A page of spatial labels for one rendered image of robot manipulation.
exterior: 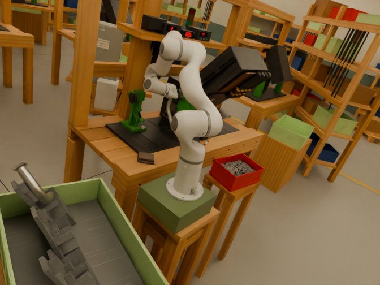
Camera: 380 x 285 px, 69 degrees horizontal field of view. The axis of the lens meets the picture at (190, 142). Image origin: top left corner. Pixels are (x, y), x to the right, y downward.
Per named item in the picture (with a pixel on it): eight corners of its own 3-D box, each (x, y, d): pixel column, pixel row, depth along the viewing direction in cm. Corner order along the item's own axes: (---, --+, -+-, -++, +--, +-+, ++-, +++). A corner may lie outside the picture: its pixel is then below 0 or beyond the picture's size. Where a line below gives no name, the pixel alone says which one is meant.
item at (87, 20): (213, 108, 289) (246, 8, 246) (74, 126, 180) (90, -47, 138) (207, 105, 293) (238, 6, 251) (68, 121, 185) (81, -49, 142)
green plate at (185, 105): (192, 118, 203) (205, 92, 198) (185, 116, 196) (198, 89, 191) (181, 111, 209) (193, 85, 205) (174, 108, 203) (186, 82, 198)
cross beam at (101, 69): (210, 77, 273) (212, 68, 269) (86, 76, 178) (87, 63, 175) (206, 75, 276) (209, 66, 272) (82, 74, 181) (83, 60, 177)
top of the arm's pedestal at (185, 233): (217, 217, 151) (220, 211, 149) (178, 244, 127) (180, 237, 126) (177, 184, 167) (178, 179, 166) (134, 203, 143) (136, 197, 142)
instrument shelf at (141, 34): (225, 50, 234) (227, 45, 232) (139, 39, 168) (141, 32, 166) (203, 41, 247) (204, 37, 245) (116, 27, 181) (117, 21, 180)
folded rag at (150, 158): (154, 158, 170) (155, 153, 168) (154, 164, 163) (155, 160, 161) (137, 155, 167) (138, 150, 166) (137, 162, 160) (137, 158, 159)
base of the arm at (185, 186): (210, 194, 141) (219, 163, 133) (181, 206, 129) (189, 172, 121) (187, 174, 153) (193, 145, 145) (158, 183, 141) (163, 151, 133)
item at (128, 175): (257, 148, 263) (263, 134, 256) (124, 198, 154) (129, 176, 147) (245, 141, 270) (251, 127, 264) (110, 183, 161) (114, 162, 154)
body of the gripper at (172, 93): (169, 94, 180) (179, 98, 189) (166, 80, 182) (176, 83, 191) (160, 98, 184) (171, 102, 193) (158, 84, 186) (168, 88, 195)
